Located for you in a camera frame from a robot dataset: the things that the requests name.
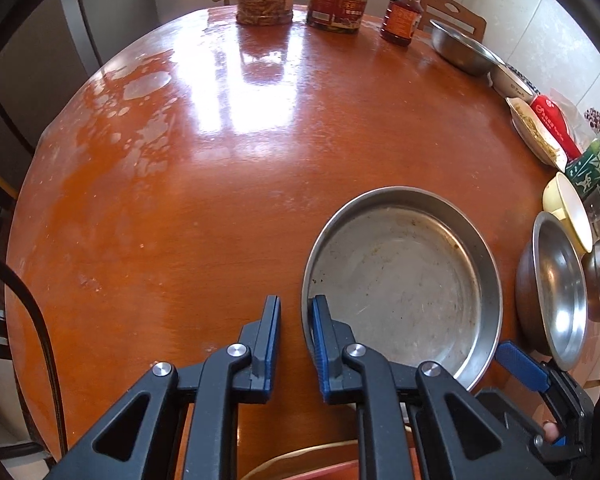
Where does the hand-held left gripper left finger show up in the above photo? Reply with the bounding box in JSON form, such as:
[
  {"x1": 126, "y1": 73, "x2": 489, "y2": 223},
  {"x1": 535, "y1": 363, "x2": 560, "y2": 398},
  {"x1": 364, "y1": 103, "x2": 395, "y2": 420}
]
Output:
[{"x1": 45, "y1": 295, "x2": 283, "y2": 480}]

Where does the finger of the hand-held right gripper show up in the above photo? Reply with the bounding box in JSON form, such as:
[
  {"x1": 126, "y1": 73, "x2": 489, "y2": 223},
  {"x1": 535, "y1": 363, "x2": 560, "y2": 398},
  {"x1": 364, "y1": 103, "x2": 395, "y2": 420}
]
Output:
[{"x1": 495, "y1": 341, "x2": 556, "y2": 393}]

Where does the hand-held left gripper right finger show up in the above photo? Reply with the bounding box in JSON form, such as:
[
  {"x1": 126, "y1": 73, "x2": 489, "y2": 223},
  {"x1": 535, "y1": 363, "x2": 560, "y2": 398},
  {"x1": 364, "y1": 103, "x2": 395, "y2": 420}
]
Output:
[{"x1": 307, "y1": 294, "x2": 556, "y2": 480}]

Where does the large steel bowl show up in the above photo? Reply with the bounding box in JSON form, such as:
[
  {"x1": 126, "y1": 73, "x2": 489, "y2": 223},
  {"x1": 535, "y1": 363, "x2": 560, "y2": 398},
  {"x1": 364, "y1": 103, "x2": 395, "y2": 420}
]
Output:
[{"x1": 515, "y1": 211, "x2": 589, "y2": 370}]

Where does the round steel plate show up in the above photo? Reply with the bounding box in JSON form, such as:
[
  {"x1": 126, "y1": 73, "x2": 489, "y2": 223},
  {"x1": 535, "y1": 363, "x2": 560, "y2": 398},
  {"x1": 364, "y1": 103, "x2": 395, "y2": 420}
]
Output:
[{"x1": 301, "y1": 186, "x2": 503, "y2": 393}]

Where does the yellow bowl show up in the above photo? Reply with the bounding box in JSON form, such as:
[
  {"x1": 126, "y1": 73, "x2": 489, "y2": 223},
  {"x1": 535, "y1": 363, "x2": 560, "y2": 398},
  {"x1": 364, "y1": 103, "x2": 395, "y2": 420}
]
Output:
[{"x1": 542, "y1": 171, "x2": 594, "y2": 254}]

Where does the green label plastic bottle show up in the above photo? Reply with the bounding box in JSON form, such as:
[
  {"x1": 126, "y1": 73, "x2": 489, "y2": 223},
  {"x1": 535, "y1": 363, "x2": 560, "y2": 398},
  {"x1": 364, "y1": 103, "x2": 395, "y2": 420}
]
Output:
[{"x1": 565, "y1": 122, "x2": 600, "y2": 200}]

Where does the white plate with food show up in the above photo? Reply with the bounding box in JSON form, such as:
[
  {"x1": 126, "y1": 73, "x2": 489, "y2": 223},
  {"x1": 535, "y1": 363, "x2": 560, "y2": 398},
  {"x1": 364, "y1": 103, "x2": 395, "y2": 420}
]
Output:
[{"x1": 506, "y1": 96, "x2": 568, "y2": 171}]

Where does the red packet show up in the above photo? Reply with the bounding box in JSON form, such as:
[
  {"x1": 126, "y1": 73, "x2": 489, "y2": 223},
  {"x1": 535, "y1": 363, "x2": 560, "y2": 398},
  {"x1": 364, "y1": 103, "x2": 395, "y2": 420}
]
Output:
[{"x1": 529, "y1": 94, "x2": 583, "y2": 161}]

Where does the clear plastic bag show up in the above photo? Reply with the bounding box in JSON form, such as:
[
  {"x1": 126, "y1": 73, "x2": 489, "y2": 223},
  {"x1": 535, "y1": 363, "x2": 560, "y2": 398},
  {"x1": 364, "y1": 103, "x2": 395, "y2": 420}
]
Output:
[{"x1": 550, "y1": 87, "x2": 600, "y2": 141}]

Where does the white printed ceramic bowl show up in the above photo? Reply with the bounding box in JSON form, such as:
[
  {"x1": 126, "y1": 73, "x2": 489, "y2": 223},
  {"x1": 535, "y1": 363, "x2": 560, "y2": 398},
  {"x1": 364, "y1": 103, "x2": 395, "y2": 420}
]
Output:
[{"x1": 490, "y1": 62, "x2": 538, "y2": 100}]

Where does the wide steel bowl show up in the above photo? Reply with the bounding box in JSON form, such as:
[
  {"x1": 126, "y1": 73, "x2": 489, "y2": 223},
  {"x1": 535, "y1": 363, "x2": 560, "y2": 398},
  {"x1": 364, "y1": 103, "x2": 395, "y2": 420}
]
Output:
[{"x1": 429, "y1": 19, "x2": 506, "y2": 77}]

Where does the red jar with orange lid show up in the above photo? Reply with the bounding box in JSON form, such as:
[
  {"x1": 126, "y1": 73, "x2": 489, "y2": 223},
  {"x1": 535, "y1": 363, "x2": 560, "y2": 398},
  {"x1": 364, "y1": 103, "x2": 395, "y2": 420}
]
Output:
[{"x1": 306, "y1": 0, "x2": 372, "y2": 35}]

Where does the brown sauce bottle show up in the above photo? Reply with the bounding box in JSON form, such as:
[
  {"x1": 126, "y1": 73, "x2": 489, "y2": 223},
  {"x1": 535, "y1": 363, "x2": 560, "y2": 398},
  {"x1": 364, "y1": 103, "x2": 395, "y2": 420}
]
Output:
[{"x1": 380, "y1": 0, "x2": 426, "y2": 48}]

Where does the grey refrigerator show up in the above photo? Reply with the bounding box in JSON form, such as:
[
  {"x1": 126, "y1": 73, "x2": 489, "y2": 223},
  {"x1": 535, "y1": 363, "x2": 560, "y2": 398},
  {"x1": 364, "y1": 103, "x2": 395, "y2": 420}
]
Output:
[{"x1": 0, "y1": 0, "x2": 156, "y2": 151}]

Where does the black cable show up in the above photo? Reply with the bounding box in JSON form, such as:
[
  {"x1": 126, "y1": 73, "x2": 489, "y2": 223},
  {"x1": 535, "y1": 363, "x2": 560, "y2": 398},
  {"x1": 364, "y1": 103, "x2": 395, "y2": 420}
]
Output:
[{"x1": 0, "y1": 247, "x2": 68, "y2": 461}]

